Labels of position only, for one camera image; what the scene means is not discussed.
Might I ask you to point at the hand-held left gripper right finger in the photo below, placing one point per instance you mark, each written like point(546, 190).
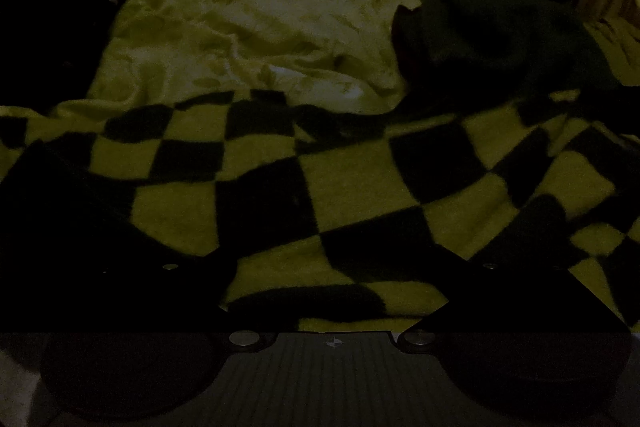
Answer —
point(465, 287)

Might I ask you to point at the checkered knit sweater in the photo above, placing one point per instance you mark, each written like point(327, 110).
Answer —
point(350, 197)

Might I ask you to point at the dark green cloth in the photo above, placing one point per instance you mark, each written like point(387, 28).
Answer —
point(500, 42)

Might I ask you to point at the black cloth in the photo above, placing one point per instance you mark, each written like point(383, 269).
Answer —
point(45, 22)

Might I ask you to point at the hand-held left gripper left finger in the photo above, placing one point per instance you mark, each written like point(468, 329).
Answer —
point(200, 279)

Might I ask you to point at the white crumpled duvet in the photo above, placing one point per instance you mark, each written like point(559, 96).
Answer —
point(260, 32)

